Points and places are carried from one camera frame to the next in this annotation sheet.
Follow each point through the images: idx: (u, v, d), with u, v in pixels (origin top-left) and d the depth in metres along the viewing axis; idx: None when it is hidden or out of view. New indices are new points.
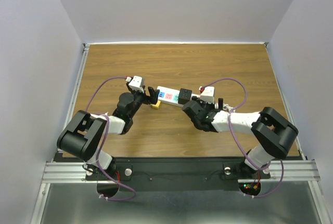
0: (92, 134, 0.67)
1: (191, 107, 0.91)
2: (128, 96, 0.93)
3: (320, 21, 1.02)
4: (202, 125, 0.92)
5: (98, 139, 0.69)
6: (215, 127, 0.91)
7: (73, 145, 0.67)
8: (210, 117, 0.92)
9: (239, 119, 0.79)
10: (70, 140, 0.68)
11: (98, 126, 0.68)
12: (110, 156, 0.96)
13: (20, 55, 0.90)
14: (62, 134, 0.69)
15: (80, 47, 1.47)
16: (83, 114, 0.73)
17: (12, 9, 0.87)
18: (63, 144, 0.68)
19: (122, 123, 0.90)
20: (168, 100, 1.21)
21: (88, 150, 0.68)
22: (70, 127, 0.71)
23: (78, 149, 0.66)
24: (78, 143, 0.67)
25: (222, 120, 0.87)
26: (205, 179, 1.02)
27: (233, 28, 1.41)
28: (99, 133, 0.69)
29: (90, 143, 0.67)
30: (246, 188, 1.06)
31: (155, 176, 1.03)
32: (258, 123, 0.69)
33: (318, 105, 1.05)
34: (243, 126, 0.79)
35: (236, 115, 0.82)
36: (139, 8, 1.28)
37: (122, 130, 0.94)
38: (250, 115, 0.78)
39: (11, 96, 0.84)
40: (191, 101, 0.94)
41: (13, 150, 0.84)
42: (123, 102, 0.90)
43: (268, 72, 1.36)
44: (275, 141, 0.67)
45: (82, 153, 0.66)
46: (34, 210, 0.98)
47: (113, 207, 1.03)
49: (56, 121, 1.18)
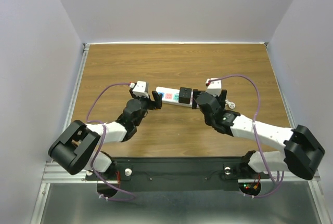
0: (82, 150, 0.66)
1: (209, 104, 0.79)
2: (136, 103, 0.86)
3: (320, 21, 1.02)
4: (216, 126, 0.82)
5: (88, 154, 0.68)
6: (232, 131, 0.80)
7: (63, 157, 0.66)
8: (228, 119, 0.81)
9: (267, 133, 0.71)
10: (61, 151, 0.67)
11: (90, 142, 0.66)
12: (109, 158, 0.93)
13: (20, 54, 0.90)
14: (54, 144, 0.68)
15: (80, 47, 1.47)
16: (78, 125, 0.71)
17: (12, 8, 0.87)
18: (53, 153, 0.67)
19: (123, 132, 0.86)
20: (169, 100, 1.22)
21: (77, 165, 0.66)
22: (63, 136, 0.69)
23: (67, 162, 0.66)
24: (68, 156, 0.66)
25: (244, 128, 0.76)
26: (205, 179, 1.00)
27: (233, 28, 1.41)
28: (90, 149, 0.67)
29: (79, 159, 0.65)
30: (246, 188, 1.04)
31: (155, 176, 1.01)
32: (291, 144, 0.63)
33: (318, 105, 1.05)
34: (270, 141, 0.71)
35: (261, 124, 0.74)
36: (139, 8, 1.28)
37: (124, 138, 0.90)
38: (280, 130, 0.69)
39: (12, 96, 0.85)
40: (208, 96, 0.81)
41: (13, 150, 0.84)
42: (130, 109, 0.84)
43: (268, 72, 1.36)
44: (306, 165, 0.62)
45: (71, 167, 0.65)
46: (34, 210, 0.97)
47: (113, 207, 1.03)
49: (56, 121, 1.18)
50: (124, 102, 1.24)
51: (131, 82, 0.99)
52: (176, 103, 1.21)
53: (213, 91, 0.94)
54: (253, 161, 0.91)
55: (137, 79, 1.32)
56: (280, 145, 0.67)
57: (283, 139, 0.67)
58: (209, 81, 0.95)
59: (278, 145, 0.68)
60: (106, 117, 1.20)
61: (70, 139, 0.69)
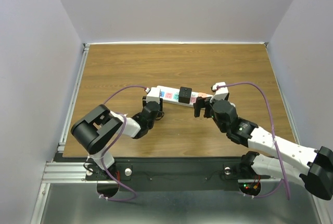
0: (105, 131, 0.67)
1: (228, 113, 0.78)
2: (154, 105, 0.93)
3: (320, 21, 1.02)
4: (231, 136, 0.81)
5: (109, 137, 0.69)
6: (248, 143, 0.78)
7: (84, 136, 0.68)
8: (244, 130, 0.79)
9: (289, 152, 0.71)
10: (83, 130, 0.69)
11: (114, 124, 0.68)
12: (111, 158, 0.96)
13: (19, 53, 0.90)
14: (77, 122, 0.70)
15: (80, 47, 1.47)
16: (104, 109, 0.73)
17: (12, 9, 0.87)
18: (76, 130, 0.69)
19: (138, 128, 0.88)
20: (169, 99, 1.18)
21: (96, 146, 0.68)
22: (87, 117, 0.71)
23: (88, 141, 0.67)
24: (90, 135, 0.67)
25: (264, 143, 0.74)
26: (205, 179, 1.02)
27: (234, 28, 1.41)
28: (112, 131, 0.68)
29: (100, 139, 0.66)
30: (245, 188, 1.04)
31: (155, 176, 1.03)
32: (316, 166, 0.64)
33: (318, 105, 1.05)
34: (291, 160, 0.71)
35: (282, 141, 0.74)
36: (139, 8, 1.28)
37: (135, 135, 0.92)
38: (303, 150, 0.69)
39: (12, 95, 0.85)
40: (227, 105, 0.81)
41: (13, 149, 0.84)
42: (149, 107, 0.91)
43: (267, 72, 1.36)
44: (328, 186, 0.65)
45: (90, 146, 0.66)
46: (34, 210, 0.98)
47: (113, 207, 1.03)
49: (56, 121, 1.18)
50: (124, 102, 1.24)
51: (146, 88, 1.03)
52: (176, 103, 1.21)
53: (219, 97, 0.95)
54: (257, 164, 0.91)
55: (137, 79, 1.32)
56: (303, 166, 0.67)
57: (306, 161, 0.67)
58: (217, 87, 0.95)
59: (301, 166, 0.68)
60: None
61: (93, 120, 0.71)
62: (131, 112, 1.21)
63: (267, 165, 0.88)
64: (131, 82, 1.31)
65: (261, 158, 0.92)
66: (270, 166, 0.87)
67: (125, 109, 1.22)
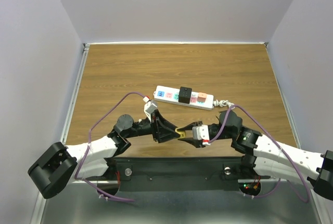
0: (56, 178, 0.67)
1: (234, 124, 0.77)
2: (128, 120, 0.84)
3: (320, 20, 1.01)
4: (237, 147, 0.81)
5: (63, 180, 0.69)
6: (254, 152, 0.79)
7: (39, 181, 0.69)
8: (248, 140, 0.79)
9: (297, 158, 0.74)
10: (38, 174, 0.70)
11: (63, 171, 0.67)
12: (104, 164, 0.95)
13: (19, 53, 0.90)
14: (33, 167, 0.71)
15: (80, 47, 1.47)
16: (58, 149, 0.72)
17: (13, 9, 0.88)
18: (31, 174, 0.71)
19: (113, 149, 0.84)
20: (169, 99, 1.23)
21: (51, 190, 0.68)
22: (41, 161, 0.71)
23: (42, 187, 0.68)
24: (45, 181, 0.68)
25: (270, 152, 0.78)
26: (205, 179, 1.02)
27: (234, 27, 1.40)
28: (63, 178, 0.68)
29: (51, 187, 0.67)
30: (245, 188, 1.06)
31: (155, 176, 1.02)
32: (324, 171, 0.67)
33: (317, 105, 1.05)
34: (299, 167, 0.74)
35: (288, 148, 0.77)
36: (138, 8, 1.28)
37: (113, 156, 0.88)
38: (310, 156, 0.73)
39: (12, 94, 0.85)
40: (233, 116, 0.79)
41: (12, 149, 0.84)
42: (121, 125, 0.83)
43: (267, 72, 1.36)
44: None
45: (45, 192, 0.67)
46: (34, 211, 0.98)
47: (113, 206, 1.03)
49: (56, 121, 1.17)
50: (124, 102, 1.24)
51: (148, 96, 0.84)
52: (176, 103, 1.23)
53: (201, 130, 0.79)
54: (259, 167, 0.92)
55: (137, 79, 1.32)
56: (312, 172, 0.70)
57: (315, 167, 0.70)
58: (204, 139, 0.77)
59: (309, 172, 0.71)
60: (106, 117, 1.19)
61: (48, 163, 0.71)
62: (131, 112, 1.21)
63: (271, 167, 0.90)
64: (131, 82, 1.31)
65: (263, 160, 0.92)
66: (273, 169, 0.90)
67: (125, 109, 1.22)
